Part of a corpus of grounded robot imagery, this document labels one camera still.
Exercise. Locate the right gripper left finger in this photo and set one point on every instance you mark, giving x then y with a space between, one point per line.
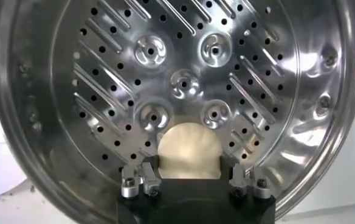
148 179

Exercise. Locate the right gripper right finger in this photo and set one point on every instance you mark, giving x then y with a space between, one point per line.
241 181

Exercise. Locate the white steamed baozi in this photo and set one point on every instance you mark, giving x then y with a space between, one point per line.
189 152

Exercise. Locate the stainless steel steamer basket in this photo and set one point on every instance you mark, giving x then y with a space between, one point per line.
317 137

